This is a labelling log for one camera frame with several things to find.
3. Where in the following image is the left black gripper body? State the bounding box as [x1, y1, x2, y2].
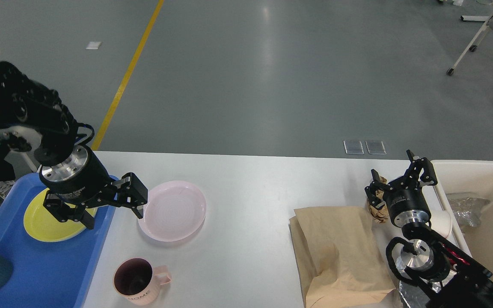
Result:
[39, 145, 117, 205]

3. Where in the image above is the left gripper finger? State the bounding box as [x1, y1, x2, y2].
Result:
[97, 173, 148, 219]
[43, 192, 95, 230]

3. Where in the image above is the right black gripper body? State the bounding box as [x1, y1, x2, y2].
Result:
[382, 185, 432, 228]

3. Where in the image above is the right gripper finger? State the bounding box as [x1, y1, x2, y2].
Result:
[395, 149, 438, 190]
[365, 169, 389, 209]

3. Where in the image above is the pink plate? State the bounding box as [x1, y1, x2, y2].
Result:
[139, 180, 207, 242]

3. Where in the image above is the pink HOME mug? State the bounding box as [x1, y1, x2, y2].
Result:
[113, 258, 172, 306]

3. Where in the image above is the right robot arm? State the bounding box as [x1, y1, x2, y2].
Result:
[365, 150, 493, 308]

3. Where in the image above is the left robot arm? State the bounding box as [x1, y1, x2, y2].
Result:
[0, 61, 148, 229]

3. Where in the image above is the yellow plate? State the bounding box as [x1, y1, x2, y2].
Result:
[23, 188, 86, 243]

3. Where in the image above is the crumpled brown paper ball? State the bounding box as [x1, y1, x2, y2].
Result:
[366, 175, 390, 224]

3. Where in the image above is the right floor outlet plate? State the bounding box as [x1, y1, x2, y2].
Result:
[365, 140, 387, 155]

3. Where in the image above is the floor outlet plate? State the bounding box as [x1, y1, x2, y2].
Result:
[365, 140, 387, 155]
[344, 140, 364, 155]

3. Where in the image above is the white paper cup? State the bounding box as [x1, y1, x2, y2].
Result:
[430, 210, 453, 239]

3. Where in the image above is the left floor outlet plate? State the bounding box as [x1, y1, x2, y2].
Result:
[344, 140, 364, 155]

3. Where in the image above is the crumpled clear plastic wrap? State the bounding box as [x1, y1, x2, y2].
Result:
[446, 192, 490, 228]

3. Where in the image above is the blue plastic tray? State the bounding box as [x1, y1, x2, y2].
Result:
[0, 173, 115, 308]

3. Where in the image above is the white plastic bin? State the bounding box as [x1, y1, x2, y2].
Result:
[432, 160, 493, 279]

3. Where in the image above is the crushed red can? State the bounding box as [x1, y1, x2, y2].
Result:
[441, 244, 471, 266]

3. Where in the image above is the brown paper bag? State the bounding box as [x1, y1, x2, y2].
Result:
[289, 206, 395, 308]

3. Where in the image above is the white rolling stand right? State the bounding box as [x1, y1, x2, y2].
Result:
[446, 0, 493, 77]

